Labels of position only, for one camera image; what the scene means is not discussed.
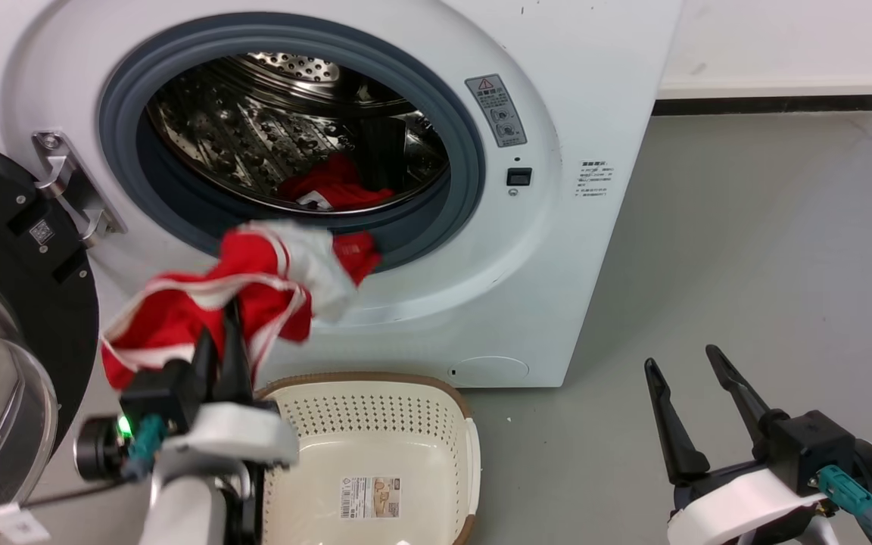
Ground metal door hinge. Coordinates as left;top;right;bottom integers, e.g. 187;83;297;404
32;130;129;248

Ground white front-load washing machine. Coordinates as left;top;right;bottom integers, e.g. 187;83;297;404
0;0;685;389

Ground grey rubber door gasket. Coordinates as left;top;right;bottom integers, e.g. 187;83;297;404
98;13;487;273

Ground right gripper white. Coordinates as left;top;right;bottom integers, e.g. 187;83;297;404
643;344;824;545

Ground right teal connector cable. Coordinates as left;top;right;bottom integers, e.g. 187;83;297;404
816;465;872;545

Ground round white filter cover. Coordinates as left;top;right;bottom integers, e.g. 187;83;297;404
449;356;531;388

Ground grey warning sticker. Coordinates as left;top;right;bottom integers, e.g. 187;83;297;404
465;73;528;148

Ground small printed text label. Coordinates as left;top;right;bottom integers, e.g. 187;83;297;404
574;159;618;200

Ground left teal connector cable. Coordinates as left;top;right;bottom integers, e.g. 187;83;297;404
121;414;169;483

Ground red garment with white print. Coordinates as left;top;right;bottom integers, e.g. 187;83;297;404
277;154;396;212

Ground perforated steel drum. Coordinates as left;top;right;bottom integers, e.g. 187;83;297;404
146;51;452;217

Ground barcode label sticker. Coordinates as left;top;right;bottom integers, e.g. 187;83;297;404
339;475;402;521

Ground white wall skirting board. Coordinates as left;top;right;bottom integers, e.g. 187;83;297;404
652;73;872;116

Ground teal connector cable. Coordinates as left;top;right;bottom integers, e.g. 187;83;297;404
121;414;169;483
816;465;872;545

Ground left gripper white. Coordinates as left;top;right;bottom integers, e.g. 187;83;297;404
151;298;301;482

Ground red white striped garment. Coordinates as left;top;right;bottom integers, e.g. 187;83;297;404
101;220;382;391

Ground cream perforated laundry basket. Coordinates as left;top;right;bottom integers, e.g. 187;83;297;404
254;372;482;545

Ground white paper tag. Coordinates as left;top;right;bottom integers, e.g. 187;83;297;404
0;503;51;545

